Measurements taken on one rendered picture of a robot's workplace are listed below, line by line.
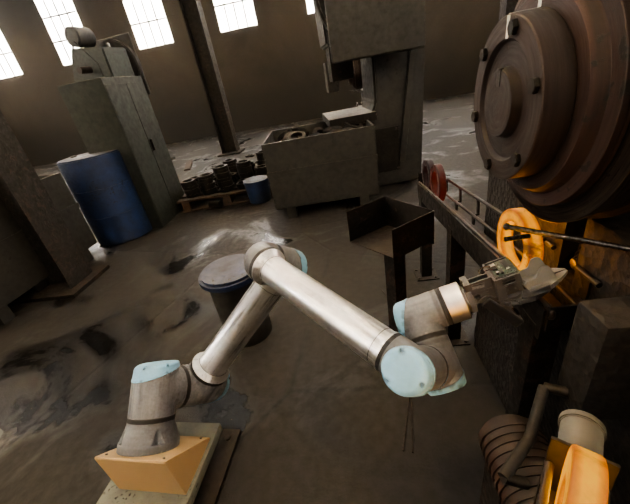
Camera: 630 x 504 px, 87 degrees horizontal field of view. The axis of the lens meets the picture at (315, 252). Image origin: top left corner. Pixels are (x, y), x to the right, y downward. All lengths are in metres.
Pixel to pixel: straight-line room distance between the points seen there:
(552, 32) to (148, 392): 1.33
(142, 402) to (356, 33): 2.96
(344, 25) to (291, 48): 7.56
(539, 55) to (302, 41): 10.21
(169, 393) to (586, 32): 1.34
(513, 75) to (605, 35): 0.13
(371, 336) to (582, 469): 0.36
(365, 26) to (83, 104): 2.65
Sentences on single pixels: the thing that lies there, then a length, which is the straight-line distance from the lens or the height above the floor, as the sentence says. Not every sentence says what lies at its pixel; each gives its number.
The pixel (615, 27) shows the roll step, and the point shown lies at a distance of 0.65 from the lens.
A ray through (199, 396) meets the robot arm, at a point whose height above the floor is 0.26.
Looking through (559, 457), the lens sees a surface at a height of 0.69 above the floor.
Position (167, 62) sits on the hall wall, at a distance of 11.77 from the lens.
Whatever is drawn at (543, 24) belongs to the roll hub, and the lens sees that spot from 0.69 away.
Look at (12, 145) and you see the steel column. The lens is 3.24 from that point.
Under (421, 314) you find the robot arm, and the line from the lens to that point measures 0.81.
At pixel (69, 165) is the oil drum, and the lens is 3.87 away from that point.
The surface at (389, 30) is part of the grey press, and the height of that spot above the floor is 1.42.
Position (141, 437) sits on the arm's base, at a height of 0.31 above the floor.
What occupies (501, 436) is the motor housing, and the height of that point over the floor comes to 0.52.
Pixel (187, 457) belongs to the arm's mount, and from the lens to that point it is 1.33.
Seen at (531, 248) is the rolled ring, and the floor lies 0.78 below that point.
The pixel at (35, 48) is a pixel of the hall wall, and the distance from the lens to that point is 13.82.
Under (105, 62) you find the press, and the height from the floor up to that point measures 2.03.
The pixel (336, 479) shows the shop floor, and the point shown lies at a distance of 1.38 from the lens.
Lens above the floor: 1.22
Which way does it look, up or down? 28 degrees down
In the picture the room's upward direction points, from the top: 11 degrees counter-clockwise
